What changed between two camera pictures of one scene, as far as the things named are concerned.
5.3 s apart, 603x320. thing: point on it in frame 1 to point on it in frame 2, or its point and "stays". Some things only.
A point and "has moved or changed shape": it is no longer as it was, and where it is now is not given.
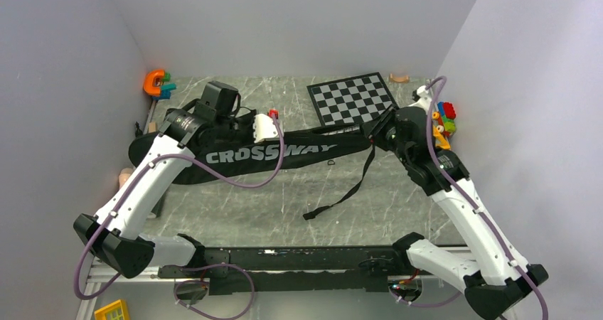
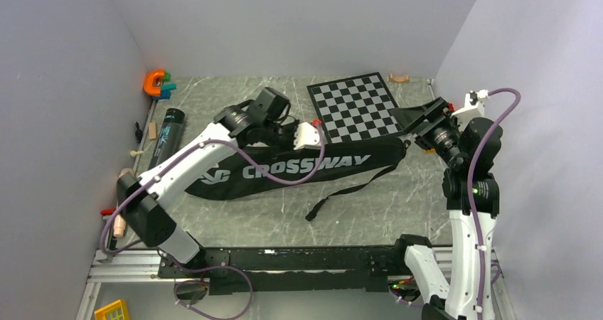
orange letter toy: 148,85 stays
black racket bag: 225,156 has moved or changed shape
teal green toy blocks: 166,88 stays
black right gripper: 377,132 to 411,118
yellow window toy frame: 118,310 stays
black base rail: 245,269 stays
